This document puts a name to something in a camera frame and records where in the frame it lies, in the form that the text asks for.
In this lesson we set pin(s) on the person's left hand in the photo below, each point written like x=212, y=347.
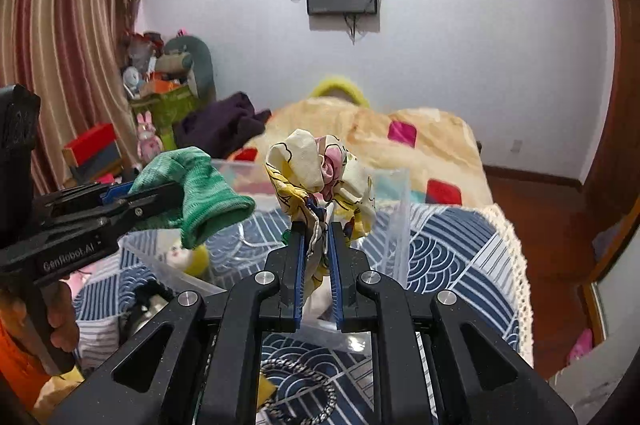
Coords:
x=61, y=317

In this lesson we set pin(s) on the striped red gold curtain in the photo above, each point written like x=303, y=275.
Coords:
x=69, y=53

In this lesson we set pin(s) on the yellow white plush ball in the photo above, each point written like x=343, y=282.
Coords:
x=193, y=262

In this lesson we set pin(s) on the pink rabbit figurine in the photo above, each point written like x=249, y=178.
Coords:
x=149, y=144

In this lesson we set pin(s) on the yellow floral cloth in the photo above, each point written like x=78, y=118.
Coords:
x=317, y=179

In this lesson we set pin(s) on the yellow green plush cushion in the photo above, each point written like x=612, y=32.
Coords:
x=337, y=86

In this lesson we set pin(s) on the green knitted sock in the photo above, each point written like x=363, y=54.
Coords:
x=209, y=204

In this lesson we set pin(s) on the white small fan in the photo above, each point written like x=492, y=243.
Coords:
x=132, y=81

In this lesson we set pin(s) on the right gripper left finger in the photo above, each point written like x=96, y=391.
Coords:
x=197, y=361

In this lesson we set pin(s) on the wall power outlet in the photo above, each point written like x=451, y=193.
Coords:
x=516, y=146

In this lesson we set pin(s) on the dark purple clothing pile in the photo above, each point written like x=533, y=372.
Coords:
x=221, y=127

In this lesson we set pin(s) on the black patterned headband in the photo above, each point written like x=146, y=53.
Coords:
x=290, y=392

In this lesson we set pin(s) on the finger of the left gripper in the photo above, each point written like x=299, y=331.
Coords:
x=148, y=202

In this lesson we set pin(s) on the clear plastic storage box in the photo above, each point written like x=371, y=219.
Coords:
x=242, y=249

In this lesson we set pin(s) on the brown wooden door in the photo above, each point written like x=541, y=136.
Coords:
x=612, y=185

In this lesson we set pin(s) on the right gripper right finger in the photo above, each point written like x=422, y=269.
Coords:
x=434, y=359

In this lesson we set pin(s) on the beige fleece blanket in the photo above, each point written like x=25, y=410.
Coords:
x=435, y=146

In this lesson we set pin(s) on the red box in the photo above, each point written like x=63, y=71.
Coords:
x=80, y=150

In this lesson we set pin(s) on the green cardboard box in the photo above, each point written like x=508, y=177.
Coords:
x=167, y=109

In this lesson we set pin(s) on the blue white patterned bedspread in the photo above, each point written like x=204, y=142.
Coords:
x=474, y=253

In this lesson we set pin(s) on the grey green plush toy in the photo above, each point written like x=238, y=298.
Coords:
x=188, y=57

